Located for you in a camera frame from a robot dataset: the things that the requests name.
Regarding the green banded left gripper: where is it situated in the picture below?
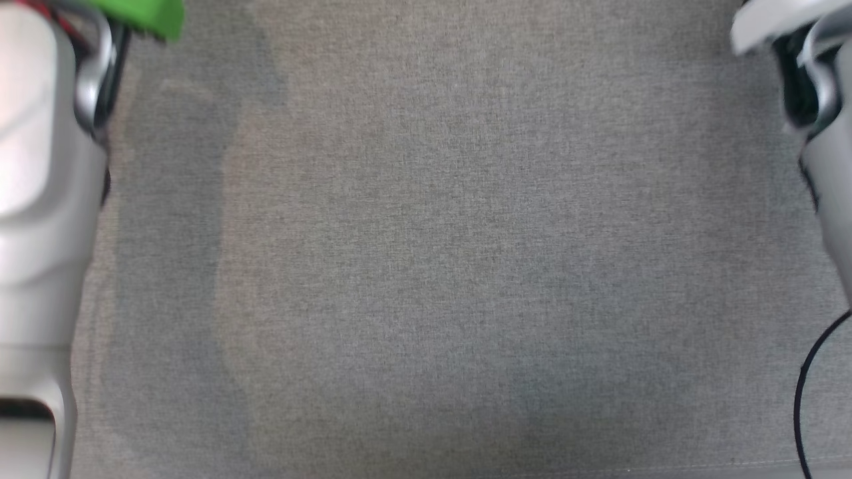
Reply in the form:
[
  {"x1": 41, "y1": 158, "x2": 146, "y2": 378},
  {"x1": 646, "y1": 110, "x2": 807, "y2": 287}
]
[{"x1": 83, "y1": 0, "x2": 186, "y2": 43}]

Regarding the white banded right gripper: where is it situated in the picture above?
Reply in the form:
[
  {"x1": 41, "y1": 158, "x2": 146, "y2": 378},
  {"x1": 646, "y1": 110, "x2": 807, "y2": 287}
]
[{"x1": 730, "y1": 0, "x2": 852, "y2": 56}]

